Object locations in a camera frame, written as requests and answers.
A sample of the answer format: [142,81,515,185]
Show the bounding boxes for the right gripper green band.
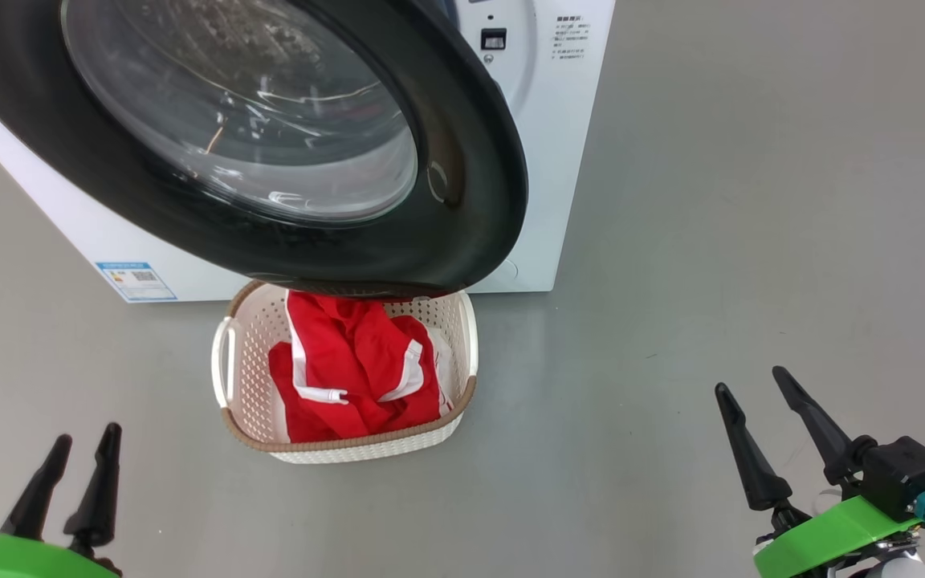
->
[714,366,925,578]

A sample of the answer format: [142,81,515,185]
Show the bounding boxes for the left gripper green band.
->
[0,422,123,578]

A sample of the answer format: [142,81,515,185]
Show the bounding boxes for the red garment with white stripes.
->
[268,291,451,444]

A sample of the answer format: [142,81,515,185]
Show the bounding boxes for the black washing machine door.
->
[0,0,529,299]

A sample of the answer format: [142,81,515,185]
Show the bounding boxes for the cream perforated laundry basket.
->
[211,279,479,465]

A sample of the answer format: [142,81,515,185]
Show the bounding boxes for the white front-load washing machine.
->
[0,0,616,304]

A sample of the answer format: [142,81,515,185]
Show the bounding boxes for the blue energy label sticker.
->
[95,261,178,303]

